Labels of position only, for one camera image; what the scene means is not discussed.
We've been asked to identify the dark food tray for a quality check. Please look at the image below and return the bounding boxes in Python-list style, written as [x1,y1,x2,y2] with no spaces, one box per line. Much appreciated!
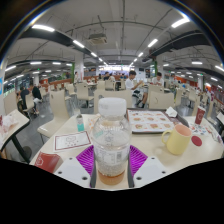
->
[126,107,190,135]

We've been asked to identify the white crumpled napkin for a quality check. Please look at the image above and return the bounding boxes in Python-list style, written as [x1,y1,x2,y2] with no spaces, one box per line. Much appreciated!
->
[165,106,179,119]

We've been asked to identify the clear plastic drink bottle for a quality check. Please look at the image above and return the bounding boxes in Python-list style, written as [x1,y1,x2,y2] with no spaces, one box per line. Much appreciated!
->
[91,96,132,187]

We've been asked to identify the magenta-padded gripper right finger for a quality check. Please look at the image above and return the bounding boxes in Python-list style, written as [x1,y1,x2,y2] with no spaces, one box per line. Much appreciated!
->
[127,144,171,189]

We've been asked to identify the white card with red print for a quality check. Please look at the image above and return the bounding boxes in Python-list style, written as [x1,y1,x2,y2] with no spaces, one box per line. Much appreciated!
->
[52,130,93,153]

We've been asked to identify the ceiling lights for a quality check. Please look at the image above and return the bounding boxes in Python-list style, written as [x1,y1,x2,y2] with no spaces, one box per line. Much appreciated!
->
[4,17,224,91]

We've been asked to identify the beige table with black leg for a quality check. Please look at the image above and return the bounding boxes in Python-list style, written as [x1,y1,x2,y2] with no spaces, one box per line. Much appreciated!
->
[0,109,33,163]

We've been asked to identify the yellow mug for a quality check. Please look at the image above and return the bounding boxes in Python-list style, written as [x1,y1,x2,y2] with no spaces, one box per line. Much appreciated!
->
[161,123,193,156]

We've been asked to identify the person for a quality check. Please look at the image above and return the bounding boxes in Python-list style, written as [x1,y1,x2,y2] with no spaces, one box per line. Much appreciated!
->
[151,71,166,88]
[31,84,44,105]
[125,69,148,108]
[18,86,31,111]

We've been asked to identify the crumpled food wrapper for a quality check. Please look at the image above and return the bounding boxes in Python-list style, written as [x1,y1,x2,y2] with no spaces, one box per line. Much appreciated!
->
[85,113,100,134]

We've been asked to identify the small teal bottle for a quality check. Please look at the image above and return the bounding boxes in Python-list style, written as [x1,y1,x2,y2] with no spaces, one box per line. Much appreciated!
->
[75,113,86,133]

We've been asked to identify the red packet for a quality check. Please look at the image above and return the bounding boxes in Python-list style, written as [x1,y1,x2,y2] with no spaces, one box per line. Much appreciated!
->
[33,151,63,174]

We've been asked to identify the red paper cup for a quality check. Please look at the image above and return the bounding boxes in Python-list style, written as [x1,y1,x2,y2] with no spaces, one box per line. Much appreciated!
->
[194,105,207,126]

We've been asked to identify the beige chairs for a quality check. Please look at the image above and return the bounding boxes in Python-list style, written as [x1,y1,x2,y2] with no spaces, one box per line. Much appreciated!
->
[3,79,218,134]

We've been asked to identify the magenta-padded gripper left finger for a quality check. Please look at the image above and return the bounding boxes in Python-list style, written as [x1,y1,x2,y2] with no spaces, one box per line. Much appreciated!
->
[54,144,98,190]

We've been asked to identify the red round coaster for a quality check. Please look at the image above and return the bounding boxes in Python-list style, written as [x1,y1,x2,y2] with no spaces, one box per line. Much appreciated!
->
[190,134,204,148]

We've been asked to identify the ceiling air conditioner unit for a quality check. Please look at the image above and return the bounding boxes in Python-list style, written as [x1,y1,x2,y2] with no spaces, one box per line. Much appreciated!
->
[87,32,109,46]

